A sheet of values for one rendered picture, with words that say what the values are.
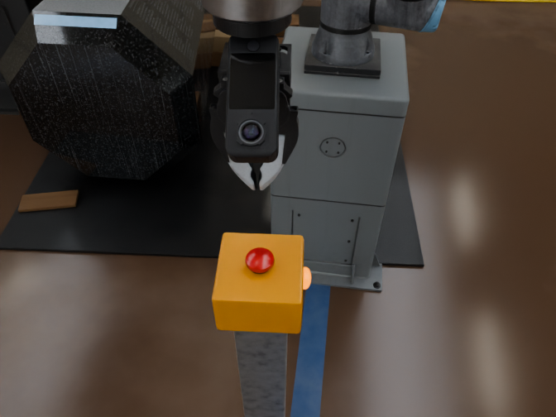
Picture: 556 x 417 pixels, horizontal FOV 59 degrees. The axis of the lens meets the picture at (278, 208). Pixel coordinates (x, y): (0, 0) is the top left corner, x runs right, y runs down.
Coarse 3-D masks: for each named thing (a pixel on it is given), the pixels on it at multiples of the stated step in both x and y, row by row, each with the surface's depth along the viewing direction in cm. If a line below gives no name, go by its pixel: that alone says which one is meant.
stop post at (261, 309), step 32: (224, 256) 69; (288, 256) 69; (224, 288) 65; (256, 288) 65; (288, 288) 65; (224, 320) 67; (256, 320) 67; (288, 320) 66; (256, 352) 78; (256, 384) 86; (256, 416) 96
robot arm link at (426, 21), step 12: (384, 0) 128; (396, 0) 124; (408, 0) 123; (420, 0) 122; (432, 0) 124; (444, 0) 124; (384, 12) 130; (396, 12) 128; (408, 12) 127; (420, 12) 126; (432, 12) 125; (384, 24) 135; (396, 24) 132; (408, 24) 131; (420, 24) 129; (432, 24) 128
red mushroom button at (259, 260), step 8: (256, 248) 67; (264, 248) 68; (248, 256) 66; (256, 256) 66; (264, 256) 66; (272, 256) 67; (248, 264) 66; (256, 264) 65; (264, 264) 65; (272, 264) 66; (256, 272) 66
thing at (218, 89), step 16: (288, 16) 43; (224, 32) 43; (240, 32) 42; (256, 32) 42; (272, 32) 42; (224, 48) 51; (288, 48) 51; (224, 64) 49; (288, 64) 49; (224, 80) 46; (288, 80) 48; (224, 96) 47; (288, 96) 47; (224, 112) 48; (288, 112) 48
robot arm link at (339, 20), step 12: (324, 0) 136; (336, 0) 133; (348, 0) 132; (360, 0) 130; (372, 0) 129; (324, 12) 138; (336, 12) 135; (348, 12) 134; (360, 12) 133; (372, 12) 132; (324, 24) 140; (336, 24) 137; (348, 24) 136; (360, 24) 137
